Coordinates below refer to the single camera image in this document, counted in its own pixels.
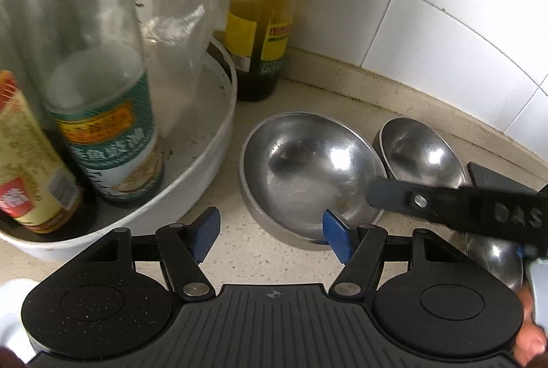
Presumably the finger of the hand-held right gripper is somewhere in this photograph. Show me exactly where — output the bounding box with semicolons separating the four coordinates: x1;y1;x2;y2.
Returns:
365;175;472;229

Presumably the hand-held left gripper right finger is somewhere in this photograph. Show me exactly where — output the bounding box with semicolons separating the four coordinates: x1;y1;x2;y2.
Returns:
322;209;476;302

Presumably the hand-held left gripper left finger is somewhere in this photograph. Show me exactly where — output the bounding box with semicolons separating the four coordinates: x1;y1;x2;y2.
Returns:
81;207;221;302

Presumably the stainless steel bowl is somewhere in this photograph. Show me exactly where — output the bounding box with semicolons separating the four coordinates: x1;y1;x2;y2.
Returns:
464;229;525;294
372;117;468;191
240;112;388;252

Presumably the person's right hand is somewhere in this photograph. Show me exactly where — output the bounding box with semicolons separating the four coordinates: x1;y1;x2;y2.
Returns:
514;287;548;366

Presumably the black gas stove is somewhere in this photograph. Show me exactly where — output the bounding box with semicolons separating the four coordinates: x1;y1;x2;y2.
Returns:
468;162;538;193

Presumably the white round tray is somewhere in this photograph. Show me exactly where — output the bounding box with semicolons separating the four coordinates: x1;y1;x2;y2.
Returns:
0;34;238;264

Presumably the green-label sauce bottle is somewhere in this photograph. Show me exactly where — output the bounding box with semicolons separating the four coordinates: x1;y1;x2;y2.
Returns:
23;0;165;208

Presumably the yellow cap vinegar bottle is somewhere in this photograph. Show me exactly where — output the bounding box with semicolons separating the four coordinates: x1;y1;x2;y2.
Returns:
0;0;84;235

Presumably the clear bag of white powder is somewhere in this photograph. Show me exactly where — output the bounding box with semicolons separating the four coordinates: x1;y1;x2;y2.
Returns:
120;0;234;138

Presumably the green and yellow label bottle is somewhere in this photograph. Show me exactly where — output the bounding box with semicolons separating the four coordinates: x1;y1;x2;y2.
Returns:
223;0;309;102

